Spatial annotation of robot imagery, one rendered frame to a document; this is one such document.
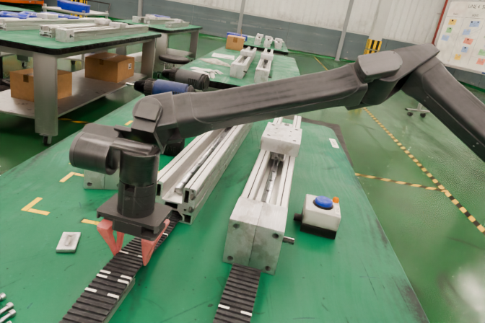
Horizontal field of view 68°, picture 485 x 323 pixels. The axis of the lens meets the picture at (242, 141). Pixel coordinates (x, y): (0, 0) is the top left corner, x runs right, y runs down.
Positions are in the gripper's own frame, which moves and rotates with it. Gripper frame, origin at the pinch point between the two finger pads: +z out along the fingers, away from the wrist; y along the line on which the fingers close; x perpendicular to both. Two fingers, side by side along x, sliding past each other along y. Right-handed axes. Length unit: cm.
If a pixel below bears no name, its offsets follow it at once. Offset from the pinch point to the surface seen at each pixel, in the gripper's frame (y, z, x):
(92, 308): -0.7, -0.5, 12.4
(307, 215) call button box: -28.8, -1.7, -25.5
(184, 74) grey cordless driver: 19, -17, -73
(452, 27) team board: -228, -74, -607
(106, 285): 0.0, -0.3, 8.0
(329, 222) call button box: -33.7, -1.3, -25.5
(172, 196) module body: 0.7, -1.4, -19.2
